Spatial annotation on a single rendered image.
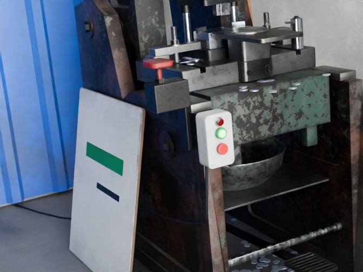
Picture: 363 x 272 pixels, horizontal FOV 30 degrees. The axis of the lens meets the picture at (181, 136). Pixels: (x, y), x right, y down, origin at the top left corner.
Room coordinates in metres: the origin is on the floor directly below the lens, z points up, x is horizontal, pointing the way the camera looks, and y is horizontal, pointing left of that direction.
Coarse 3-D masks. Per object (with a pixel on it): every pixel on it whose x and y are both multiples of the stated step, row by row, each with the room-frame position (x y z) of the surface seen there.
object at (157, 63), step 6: (144, 60) 1.67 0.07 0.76; (150, 60) 1.65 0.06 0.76; (156, 60) 1.64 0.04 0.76; (162, 60) 1.64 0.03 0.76; (168, 60) 1.63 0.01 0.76; (144, 66) 1.65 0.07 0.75; (150, 66) 1.62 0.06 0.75; (156, 66) 1.61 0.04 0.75; (162, 66) 1.62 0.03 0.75; (168, 66) 1.63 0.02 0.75; (156, 72) 1.65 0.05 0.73; (156, 78) 1.65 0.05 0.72
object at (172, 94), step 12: (144, 84) 1.66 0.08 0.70; (156, 84) 1.63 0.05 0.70; (168, 84) 1.63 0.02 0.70; (180, 84) 1.65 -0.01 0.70; (156, 96) 1.61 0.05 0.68; (168, 96) 1.63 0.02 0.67; (180, 96) 1.64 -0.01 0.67; (156, 108) 1.61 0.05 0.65; (168, 108) 1.63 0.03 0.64; (180, 108) 1.64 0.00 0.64; (180, 120) 1.69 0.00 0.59; (180, 132) 1.69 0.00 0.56
